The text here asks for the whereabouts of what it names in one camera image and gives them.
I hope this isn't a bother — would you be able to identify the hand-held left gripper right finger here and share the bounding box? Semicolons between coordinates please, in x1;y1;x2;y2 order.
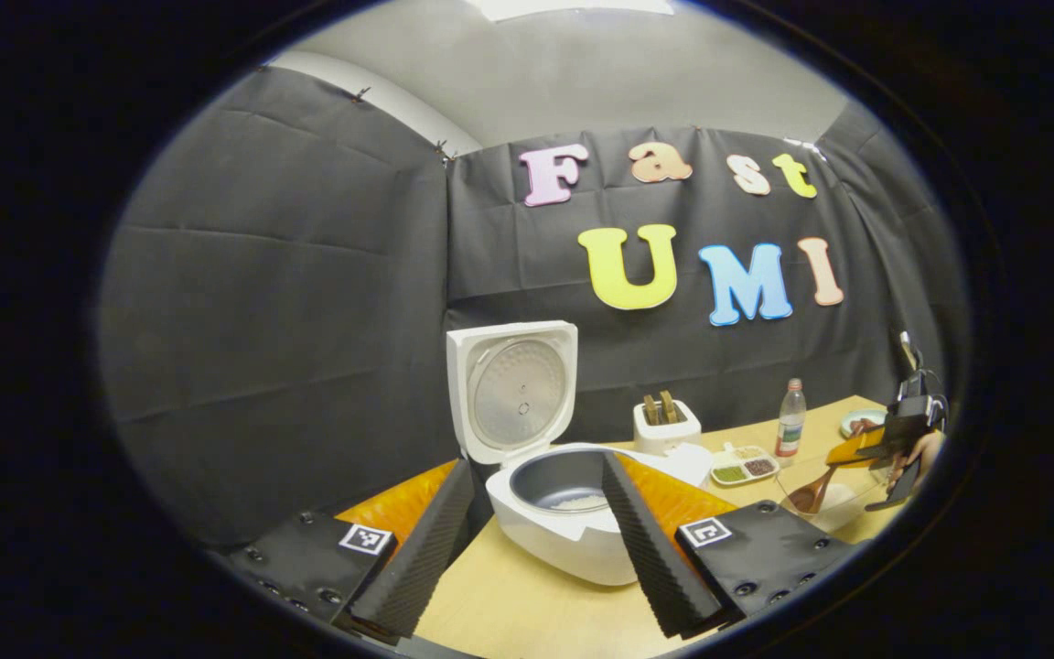
599;449;858;642

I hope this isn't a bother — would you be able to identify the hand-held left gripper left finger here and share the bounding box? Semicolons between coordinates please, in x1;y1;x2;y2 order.
214;458;477;642

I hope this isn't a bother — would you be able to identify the brown wooden spoon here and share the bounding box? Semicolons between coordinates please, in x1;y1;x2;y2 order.
787;462;858;514

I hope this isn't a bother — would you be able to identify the white rice cooker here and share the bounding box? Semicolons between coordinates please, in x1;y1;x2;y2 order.
446;320;712;588

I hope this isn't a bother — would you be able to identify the pale green plate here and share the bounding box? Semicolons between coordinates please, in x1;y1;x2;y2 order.
840;409;890;439

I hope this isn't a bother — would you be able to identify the clear plastic container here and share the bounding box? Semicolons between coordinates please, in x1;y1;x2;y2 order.
778;453;896;535

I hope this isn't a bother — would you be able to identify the clear plastic bottle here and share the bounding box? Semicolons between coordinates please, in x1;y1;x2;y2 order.
775;378;808;459

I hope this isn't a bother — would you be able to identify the white divided bean tray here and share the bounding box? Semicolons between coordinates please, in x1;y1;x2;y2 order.
710;443;780;488

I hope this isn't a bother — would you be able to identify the white toaster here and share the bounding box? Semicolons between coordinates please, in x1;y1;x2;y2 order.
632;399;703;457

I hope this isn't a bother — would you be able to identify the black backdrop cloth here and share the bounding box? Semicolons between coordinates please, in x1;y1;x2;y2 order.
97;64;972;550

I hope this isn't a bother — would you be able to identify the ceiling light panel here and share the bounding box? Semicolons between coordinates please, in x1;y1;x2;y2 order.
472;0;676;22

